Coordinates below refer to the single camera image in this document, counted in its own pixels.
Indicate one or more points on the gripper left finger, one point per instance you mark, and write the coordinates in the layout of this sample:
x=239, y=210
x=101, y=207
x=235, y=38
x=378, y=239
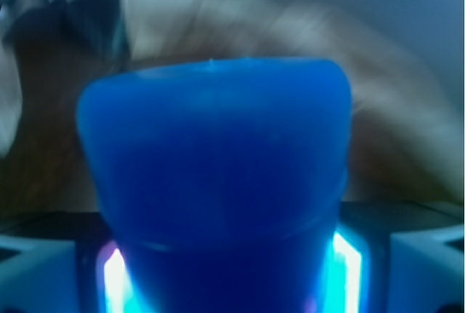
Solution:
x=43, y=275

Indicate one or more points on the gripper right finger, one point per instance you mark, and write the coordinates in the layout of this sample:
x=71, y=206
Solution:
x=424, y=272

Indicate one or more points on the blue plastic bottle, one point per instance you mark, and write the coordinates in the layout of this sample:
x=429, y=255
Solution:
x=221, y=180

